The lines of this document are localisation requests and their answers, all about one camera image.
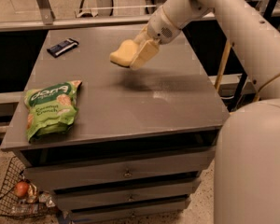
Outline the green rice chip bag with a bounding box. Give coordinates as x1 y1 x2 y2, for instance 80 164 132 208
24 80 82 143

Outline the grey metal rail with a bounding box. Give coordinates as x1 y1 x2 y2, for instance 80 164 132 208
0 12 217 34

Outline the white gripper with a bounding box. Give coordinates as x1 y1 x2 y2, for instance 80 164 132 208
130 6 181 70

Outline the grey drawer cabinet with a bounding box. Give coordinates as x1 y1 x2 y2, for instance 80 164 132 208
1 25 229 216

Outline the yellow sponge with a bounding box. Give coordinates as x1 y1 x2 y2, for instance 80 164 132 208
109 39 138 67

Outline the middle grey drawer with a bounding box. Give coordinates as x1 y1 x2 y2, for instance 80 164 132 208
55 177 201 210

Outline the top grey drawer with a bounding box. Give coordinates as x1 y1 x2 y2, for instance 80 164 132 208
24 146 216 190

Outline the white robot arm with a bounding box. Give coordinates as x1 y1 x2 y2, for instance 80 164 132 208
135 0 280 224

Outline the grey drawer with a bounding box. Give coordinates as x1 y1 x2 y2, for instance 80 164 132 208
24 146 216 190
55 177 201 210
70 196 190 224

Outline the red apple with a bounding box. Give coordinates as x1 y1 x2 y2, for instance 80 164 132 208
14 181 29 198

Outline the wooden pole stand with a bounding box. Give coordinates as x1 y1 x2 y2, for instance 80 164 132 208
214 0 250 93

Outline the bottom grey drawer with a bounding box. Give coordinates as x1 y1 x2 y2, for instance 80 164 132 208
70 196 190 224

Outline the plastic water bottle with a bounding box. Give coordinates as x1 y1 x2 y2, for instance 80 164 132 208
10 203 39 216

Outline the black wire basket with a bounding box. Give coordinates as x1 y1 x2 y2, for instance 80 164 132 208
0 157 58 219

